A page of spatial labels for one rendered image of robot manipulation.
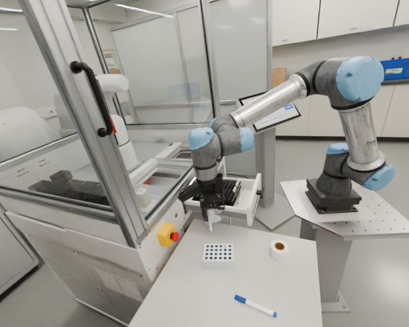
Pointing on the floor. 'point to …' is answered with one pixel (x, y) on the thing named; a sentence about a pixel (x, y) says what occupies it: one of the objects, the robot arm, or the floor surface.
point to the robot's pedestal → (330, 251)
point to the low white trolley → (234, 283)
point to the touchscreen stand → (275, 220)
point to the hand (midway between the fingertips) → (208, 222)
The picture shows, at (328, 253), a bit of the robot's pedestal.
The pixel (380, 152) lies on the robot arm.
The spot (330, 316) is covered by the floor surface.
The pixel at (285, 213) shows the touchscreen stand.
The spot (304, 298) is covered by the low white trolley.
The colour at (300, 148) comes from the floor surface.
